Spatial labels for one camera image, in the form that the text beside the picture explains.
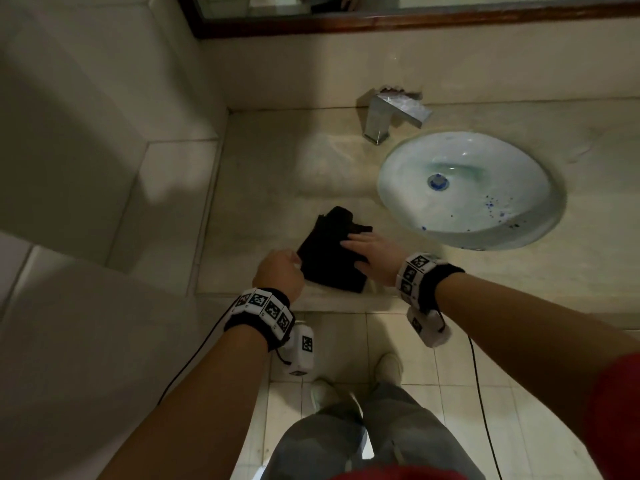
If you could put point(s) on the person's left hand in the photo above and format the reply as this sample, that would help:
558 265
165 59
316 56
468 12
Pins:
280 272

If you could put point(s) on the person's right hand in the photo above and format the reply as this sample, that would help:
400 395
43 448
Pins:
380 257

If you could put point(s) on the black cloth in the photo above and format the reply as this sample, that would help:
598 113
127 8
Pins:
325 264

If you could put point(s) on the person's right forearm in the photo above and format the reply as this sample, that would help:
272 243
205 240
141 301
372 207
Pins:
525 334

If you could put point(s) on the person's left forearm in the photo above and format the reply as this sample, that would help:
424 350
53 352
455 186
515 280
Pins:
200 409

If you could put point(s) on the chrome sink drain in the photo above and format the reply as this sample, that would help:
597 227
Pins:
438 182

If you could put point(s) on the white oval sink basin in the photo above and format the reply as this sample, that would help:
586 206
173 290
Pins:
500 179

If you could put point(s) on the black wristband with white markers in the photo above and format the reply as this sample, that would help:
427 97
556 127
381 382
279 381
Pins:
425 284
260 314

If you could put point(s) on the white shoe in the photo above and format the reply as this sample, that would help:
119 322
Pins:
322 394
389 369

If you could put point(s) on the chrome faucet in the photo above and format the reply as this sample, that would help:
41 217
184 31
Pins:
385 112

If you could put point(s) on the wood framed mirror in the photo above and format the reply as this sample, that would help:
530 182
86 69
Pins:
400 19

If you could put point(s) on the red shirt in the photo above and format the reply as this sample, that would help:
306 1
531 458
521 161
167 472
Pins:
615 414

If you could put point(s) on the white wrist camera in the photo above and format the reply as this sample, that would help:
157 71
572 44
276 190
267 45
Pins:
427 329
300 349

